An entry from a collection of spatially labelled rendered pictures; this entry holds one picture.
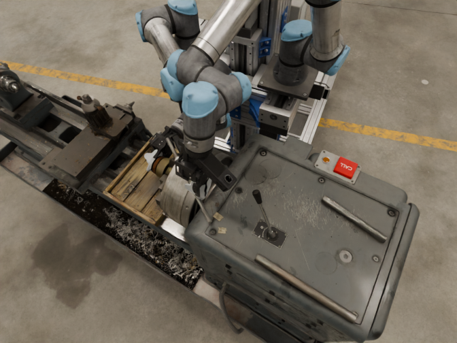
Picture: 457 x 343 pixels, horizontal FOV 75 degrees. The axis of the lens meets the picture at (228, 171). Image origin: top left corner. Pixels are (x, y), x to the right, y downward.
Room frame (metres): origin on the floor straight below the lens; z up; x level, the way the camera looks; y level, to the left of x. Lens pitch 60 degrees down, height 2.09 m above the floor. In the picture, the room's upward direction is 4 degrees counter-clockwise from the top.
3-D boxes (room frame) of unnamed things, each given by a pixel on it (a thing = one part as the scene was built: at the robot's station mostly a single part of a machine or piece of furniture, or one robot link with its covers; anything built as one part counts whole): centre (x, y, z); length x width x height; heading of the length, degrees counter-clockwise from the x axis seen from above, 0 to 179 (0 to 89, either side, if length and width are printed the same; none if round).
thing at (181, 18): (1.24, 0.15, 1.33); 0.13 x 0.12 x 0.14; 110
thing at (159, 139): (0.76, 0.25, 1.08); 0.12 x 0.09 x 0.08; 144
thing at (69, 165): (0.91, 0.62, 0.95); 0.43 x 0.17 x 0.05; 145
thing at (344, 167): (0.47, -0.37, 1.26); 0.06 x 0.06 x 0.02; 55
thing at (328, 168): (0.48, -0.35, 1.23); 0.13 x 0.08 x 0.05; 55
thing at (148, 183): (0.69, 0.35, 0.89); 0.36 x 0.30 x 0.04; 145
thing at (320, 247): (0.33, -0.22, 1.06); 0.59 x 0.48 x 0.39; 55
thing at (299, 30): (1.01, -0.31, 1.33); 0.13 x 0.12 x 0.14; 46
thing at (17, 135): (0.90, 0.64, 0.77); 1.55 x 0.34 x 0.19; 55
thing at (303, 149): (0.56, -0.23, 1.24); 0.09 x 0.08 x 0.03; 55
